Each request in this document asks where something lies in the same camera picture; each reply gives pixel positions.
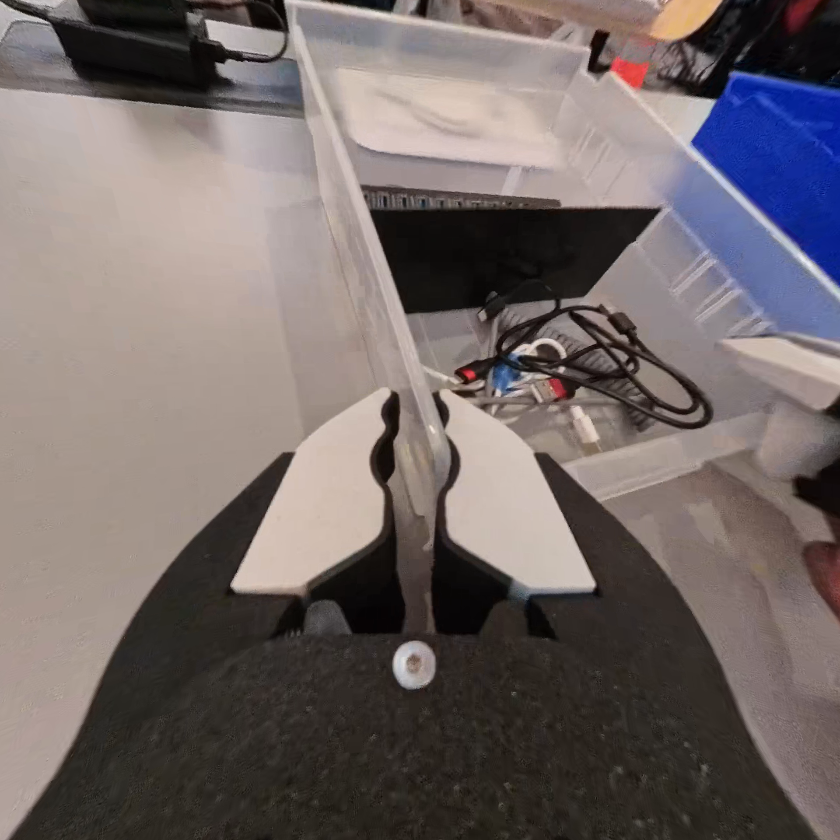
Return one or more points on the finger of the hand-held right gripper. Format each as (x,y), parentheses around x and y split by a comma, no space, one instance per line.
(791,443)
(794,371)

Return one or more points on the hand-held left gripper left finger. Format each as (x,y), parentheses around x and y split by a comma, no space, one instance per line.
(315,518)

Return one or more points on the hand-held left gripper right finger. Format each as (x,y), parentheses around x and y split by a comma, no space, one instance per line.
(512,518)

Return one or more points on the clear plastic bin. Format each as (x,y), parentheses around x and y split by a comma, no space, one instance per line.
(656,453)

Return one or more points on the blue plastic bin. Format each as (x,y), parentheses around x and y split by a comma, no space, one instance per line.
(774,170)

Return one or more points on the person's right hand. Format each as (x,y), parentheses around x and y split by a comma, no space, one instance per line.
(825,577)

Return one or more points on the black divider of clear bin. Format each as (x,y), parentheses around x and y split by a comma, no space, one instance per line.
(512,256)

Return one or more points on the black multiport hub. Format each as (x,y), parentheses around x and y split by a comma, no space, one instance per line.
(459,198)

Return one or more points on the wooden laptop stand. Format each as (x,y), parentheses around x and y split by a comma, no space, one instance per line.
(682,16)

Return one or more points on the black charger with display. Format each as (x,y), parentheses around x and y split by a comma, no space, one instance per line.
(131,46)

